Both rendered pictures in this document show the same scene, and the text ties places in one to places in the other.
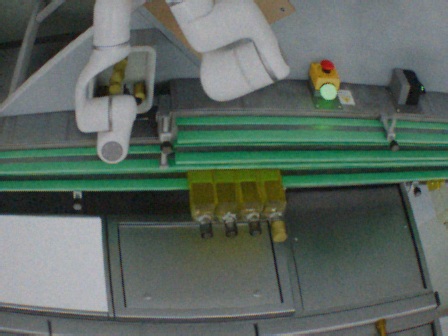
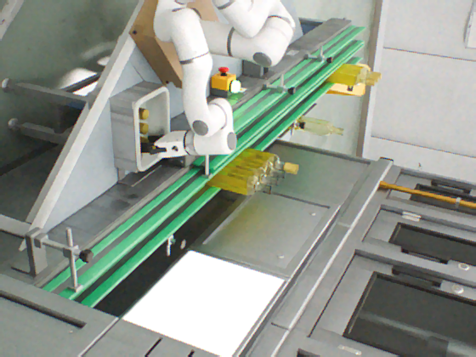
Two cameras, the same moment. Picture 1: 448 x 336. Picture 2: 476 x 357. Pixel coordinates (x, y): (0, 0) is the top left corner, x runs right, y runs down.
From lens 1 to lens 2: 1.48 m
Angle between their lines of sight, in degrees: 45
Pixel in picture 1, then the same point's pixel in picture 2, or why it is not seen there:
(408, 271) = (347, 164)
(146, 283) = (268, 252)
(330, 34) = not seen: hidden behind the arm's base
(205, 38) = (260, 19)
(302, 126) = (243, 112)
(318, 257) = (298, 189)
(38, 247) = (188, 298)
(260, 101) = not seen: hidden behind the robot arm
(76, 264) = (224, 280)
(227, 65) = (274, 34)
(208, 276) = (282, 224)
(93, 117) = (218, 116)
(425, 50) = not seen: hidden behind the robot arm
